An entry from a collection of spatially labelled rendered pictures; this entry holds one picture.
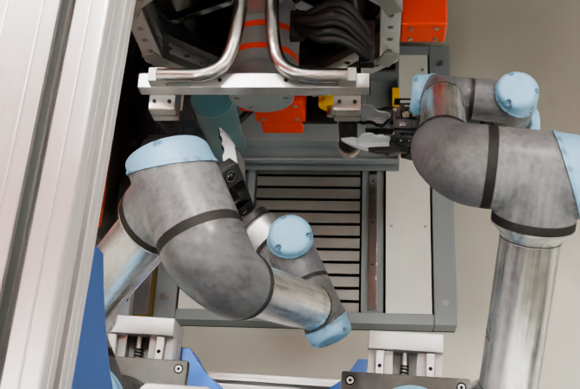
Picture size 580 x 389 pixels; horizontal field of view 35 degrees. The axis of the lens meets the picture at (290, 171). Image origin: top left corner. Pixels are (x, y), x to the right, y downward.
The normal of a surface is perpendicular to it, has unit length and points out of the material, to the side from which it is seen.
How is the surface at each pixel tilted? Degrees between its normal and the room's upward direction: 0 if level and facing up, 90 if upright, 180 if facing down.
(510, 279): 48
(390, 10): 90
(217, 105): 0
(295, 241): 4
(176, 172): 7
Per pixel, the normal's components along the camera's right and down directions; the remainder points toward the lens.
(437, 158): -0.79, -0.09
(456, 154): -0.53, -0.20
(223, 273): 0.33, 0.26
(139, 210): -0.70, 0.22
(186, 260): -0.29, 0.16
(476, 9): -0.07, -0.39
